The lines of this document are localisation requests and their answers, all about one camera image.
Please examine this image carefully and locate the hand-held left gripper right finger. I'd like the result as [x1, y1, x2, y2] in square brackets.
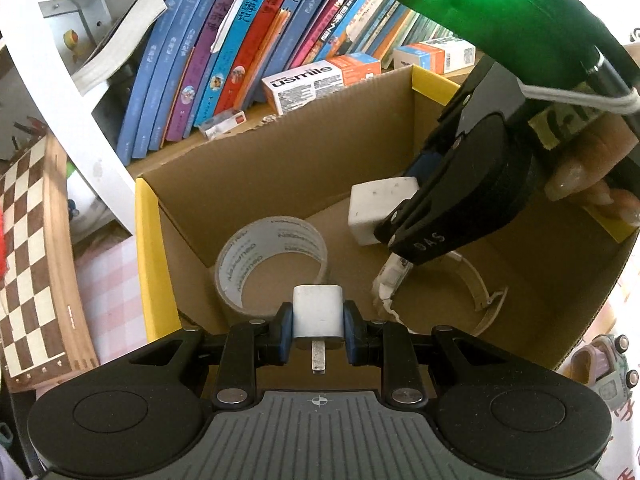
[342, 301, 511, 407]

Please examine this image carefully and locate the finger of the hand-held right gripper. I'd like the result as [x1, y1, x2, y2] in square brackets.
[407, 87, 473, 186]
[374, 160, 501, 267]

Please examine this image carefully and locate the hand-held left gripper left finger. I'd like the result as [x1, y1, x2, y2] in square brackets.
[127, 302, 297, 409]

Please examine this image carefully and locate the small white charger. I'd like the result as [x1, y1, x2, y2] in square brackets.
[292, 284, 347, 375]

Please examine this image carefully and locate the large white charger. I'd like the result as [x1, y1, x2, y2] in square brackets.
[348, 176, 421, 247]

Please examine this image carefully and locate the clear tape roll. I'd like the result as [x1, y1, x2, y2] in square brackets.
[215, 216, 328, 317]

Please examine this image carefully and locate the yellow cardboard box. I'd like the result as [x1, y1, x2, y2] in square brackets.
[135, 65, 640, 376]

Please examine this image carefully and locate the pink printed desktop mat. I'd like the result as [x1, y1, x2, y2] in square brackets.
[70, 235, 640, 480]

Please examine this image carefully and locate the person's right hand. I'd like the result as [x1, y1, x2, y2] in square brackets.
[545, 112, 640, 226]

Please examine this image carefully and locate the orange white toothpaste box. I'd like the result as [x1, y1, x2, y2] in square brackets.
[262, 52, 383, 116]
[392, 37, 476, 75]

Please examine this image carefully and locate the small red white box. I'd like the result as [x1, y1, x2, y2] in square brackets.
[197, 109, 248, 140]

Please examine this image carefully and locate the row of books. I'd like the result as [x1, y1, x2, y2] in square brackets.
[117, 0, 481, 161]

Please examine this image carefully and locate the pastel toy car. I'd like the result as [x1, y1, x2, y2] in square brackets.
[565, 334, 640, 411]

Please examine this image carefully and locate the wooden chessboard box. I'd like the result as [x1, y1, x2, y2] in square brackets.
[0, 130, 101, 393]

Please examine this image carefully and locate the red toy with white tip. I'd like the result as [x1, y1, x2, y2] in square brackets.
[0, 212, 10, 281]

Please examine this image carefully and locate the white bookshelf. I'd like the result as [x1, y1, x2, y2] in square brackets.
[0, 0, 481, 231]

